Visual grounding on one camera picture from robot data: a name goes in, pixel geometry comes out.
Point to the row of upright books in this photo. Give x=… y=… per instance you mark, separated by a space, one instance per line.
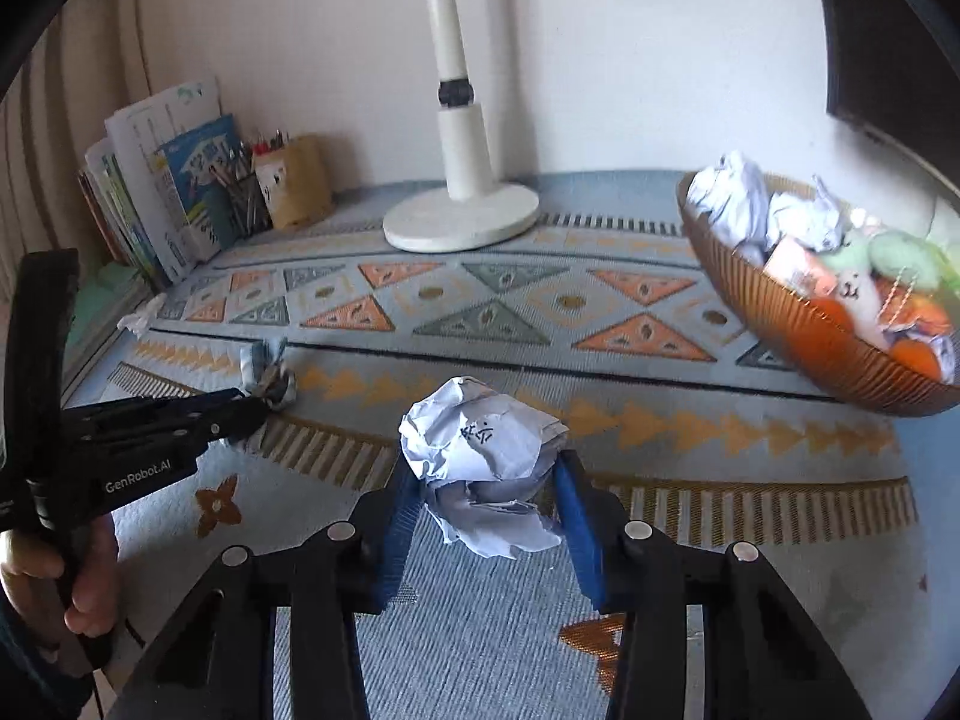
x=150 y=187

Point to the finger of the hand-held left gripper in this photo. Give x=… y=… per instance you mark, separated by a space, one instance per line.
x=195 y=435
x=165 y=406

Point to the person's left forearm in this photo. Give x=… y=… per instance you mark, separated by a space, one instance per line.
x=30 y=667

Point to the bunch of pencils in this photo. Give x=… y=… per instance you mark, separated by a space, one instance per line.
x=229 y=161

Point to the green plush toy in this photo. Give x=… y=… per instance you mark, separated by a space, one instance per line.
x=900 y=259

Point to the beige curtain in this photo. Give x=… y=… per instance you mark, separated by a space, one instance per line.
x=67 y=105

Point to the stack of flat green books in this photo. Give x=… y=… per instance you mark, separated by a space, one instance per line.
x=105 y=300

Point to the white crumpled tissue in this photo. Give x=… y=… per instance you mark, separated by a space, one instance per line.
x=142 y=315

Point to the gold ribbed glass bowl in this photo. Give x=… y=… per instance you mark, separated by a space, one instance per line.
x=810 y=349

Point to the white desk lamp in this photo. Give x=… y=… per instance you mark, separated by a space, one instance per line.
x=465 y=165

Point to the white plush toy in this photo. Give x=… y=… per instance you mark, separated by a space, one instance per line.
x=855 y=300

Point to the person's left hand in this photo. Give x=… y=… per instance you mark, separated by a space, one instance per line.
x=97 y=577

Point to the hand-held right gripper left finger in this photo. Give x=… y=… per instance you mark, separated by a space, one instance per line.
x=397 y=540

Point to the orange snack packet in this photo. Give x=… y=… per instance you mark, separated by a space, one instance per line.
x=926 y=313

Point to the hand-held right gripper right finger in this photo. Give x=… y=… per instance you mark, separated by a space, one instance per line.
x=581 y=532

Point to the grey printed paper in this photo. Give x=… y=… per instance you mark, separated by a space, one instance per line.
x=268 y=375

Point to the yellow pen holder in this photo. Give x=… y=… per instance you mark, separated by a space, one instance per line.
x=296 y=184

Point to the patterned table mat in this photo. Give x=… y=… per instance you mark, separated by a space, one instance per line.
x=480 y=292

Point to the black mesh pencil cup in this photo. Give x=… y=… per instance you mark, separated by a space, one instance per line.
x=251 y=210

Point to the dark monitor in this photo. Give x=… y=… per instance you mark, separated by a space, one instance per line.
x=900 y=52

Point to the bunch of red pens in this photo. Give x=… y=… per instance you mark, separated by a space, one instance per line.
x=270 y=141

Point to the orange cardboard box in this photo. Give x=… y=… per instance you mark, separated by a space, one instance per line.
x=795 y=266

